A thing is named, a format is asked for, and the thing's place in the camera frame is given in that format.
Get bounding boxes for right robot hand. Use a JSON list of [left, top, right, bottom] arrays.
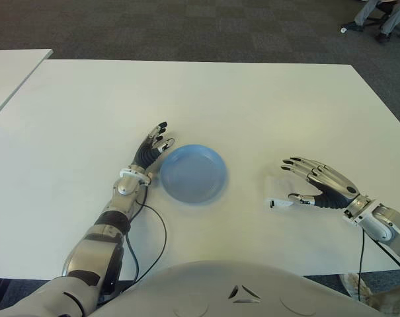
[[280, 157, 373, 211]]

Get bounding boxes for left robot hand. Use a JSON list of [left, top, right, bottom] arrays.
[[132, 121, 177, 173]]

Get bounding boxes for white charger block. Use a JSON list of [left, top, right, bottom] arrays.
[[265, 176, 296, 209]]

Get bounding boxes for blue plastic plate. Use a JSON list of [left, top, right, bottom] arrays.
[[159, 143, 229, 207]]

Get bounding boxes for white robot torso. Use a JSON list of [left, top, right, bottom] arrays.
[[93, 260, 387, 317]]

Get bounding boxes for white side table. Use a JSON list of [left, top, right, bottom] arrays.
[[0, 48, 54, 126]]

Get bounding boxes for black office chair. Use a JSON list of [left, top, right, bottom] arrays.
[[364, 13, 400, 39]]

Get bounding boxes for seated person legs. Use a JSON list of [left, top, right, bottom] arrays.
[[344, 0, 400, 43]]

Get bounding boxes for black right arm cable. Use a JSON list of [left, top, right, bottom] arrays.
[[357, 227, 400, 302]]

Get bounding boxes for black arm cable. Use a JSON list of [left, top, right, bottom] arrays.
[[357, 227, 400, 302], [124, 197, 168, 285]]

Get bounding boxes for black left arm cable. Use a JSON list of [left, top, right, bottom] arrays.
[[124, 197, 168, 285]]

